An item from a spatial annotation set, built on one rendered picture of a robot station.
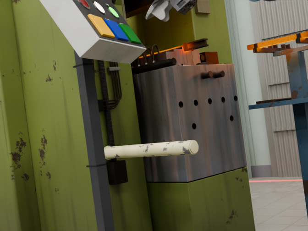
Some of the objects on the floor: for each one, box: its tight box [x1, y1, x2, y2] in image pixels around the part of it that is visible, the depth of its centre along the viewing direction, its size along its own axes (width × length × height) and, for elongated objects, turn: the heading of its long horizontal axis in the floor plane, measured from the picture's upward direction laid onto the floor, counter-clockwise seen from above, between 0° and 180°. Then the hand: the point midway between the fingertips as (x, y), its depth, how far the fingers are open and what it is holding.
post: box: [74, 49, 115, 231], centre depth 156 cm, size 4×4×108 cm
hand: (147, 14), depth 158 cm, fingers closed
